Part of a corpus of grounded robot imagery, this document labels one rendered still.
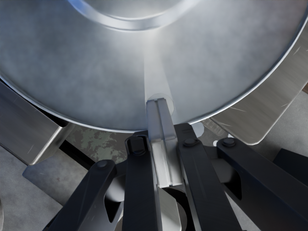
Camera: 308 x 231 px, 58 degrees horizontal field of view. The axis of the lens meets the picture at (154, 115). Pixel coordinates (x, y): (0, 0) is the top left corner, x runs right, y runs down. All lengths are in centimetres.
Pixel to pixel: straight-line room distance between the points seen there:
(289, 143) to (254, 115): 89
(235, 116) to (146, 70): 8
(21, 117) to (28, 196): 84
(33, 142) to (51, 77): 11
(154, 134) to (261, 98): 11
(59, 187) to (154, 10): 26
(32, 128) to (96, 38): 14
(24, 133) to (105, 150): 10
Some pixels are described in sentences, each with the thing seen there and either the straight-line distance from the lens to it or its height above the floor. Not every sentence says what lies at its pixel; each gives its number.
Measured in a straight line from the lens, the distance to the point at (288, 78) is 25.
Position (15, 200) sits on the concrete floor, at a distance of 118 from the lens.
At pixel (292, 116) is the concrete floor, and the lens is 112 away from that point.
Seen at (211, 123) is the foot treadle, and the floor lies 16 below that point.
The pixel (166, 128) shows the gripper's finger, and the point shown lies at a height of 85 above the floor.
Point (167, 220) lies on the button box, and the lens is 41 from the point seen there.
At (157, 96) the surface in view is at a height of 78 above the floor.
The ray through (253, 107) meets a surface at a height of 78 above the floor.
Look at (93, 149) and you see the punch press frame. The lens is 37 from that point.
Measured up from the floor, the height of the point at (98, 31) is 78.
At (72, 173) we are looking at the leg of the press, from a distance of 39.
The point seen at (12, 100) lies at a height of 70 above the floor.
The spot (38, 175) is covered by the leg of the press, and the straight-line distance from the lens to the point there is 40.
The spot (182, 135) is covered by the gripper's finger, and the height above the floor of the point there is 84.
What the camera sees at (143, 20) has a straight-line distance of 22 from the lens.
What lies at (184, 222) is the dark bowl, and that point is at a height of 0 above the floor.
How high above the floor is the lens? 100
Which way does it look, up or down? 88 degrees down
